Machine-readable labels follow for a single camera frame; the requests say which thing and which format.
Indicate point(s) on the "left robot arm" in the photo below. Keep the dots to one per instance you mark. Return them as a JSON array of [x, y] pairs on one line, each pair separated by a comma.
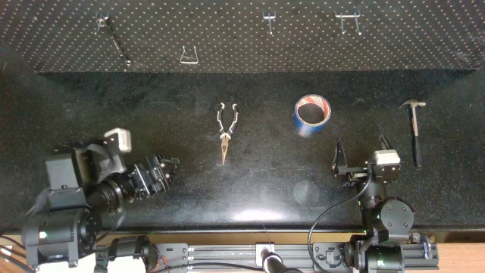
[[64, 227]]

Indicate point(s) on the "hammer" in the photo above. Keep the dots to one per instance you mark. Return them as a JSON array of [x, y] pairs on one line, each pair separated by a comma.
[[415, 132]]

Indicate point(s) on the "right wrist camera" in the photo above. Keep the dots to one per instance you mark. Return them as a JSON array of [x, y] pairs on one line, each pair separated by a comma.
[[385, 157]]

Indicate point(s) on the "wrench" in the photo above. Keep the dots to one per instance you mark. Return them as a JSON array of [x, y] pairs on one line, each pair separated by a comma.
[[117, 43]]

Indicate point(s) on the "black and white pliers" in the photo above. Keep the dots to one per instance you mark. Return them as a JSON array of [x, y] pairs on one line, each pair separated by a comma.
[[225, 140]]

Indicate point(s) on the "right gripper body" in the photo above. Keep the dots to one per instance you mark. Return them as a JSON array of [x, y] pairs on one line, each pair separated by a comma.
[[356, 173]]

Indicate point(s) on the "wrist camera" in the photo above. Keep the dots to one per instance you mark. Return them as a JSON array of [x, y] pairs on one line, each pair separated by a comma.
[[120, 138], [385, 157]]

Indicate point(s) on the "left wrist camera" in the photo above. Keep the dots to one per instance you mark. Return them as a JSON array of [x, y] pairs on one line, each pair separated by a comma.
[[120, 138]]

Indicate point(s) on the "mounting rail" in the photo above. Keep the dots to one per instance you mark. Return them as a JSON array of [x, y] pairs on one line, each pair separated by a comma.
[[227, 254]]

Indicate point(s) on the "metal hook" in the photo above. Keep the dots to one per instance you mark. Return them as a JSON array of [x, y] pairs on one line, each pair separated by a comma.
[[188, 61], [342, 22], [269, 22], [101, 22]]

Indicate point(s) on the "roll of blue tape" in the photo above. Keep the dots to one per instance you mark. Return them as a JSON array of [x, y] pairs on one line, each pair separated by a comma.
[[305, 127]]

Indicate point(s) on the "black pegboard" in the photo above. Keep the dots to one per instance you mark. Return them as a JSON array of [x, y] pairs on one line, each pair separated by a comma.
[[303, 49]]

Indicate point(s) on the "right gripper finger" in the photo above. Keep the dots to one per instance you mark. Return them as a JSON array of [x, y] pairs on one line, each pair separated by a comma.
[[340, 159], [383, 144]]

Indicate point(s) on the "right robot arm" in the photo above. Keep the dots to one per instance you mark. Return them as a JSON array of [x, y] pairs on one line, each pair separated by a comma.
[[394, 218]]

